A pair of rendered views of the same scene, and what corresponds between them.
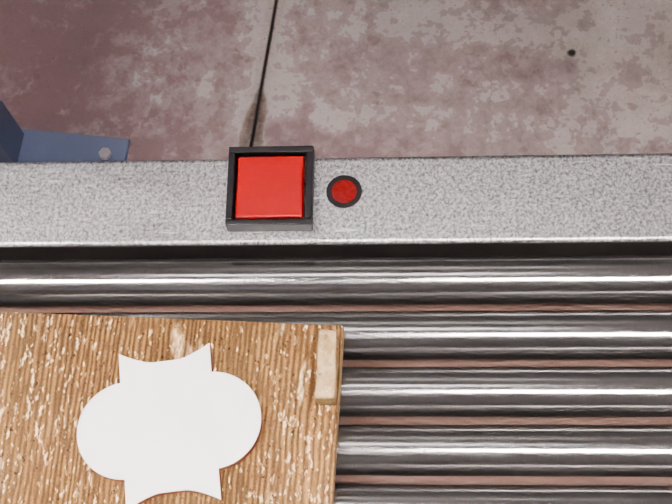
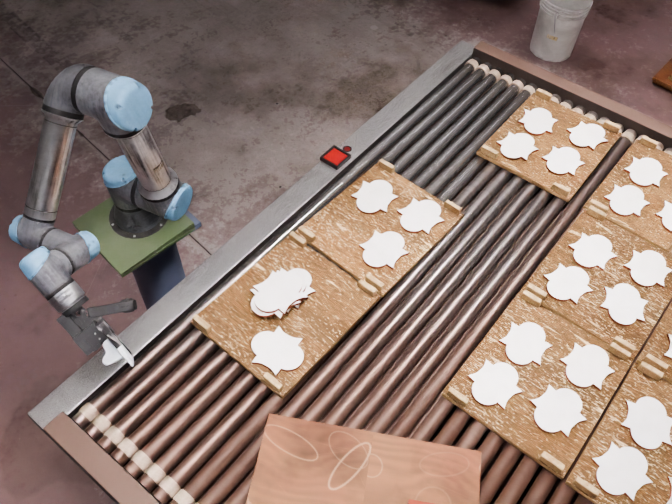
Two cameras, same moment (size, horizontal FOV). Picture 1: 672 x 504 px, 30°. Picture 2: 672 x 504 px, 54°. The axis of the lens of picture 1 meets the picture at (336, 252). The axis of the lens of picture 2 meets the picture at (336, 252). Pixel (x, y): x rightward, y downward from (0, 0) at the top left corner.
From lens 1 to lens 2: 1.62 m
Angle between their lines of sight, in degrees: 33
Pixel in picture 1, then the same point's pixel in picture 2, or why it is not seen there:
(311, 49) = (215, 238)
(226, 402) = (378, 184)
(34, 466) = (361, 223)
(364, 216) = (355, 149)
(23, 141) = not seen: hidden behind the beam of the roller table
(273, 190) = (337, 156)
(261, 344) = (370, 175)
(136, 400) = (364, 197)
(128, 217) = (316, 183)
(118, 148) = not seen: hidden behind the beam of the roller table
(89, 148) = not seen: hidden behind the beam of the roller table
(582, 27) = (275, 180)
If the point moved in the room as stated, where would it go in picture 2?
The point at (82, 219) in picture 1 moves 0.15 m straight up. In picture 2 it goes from (308, 190) to (308, 158)
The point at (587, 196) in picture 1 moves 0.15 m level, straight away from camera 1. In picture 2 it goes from (385, 118) to (361, 95)
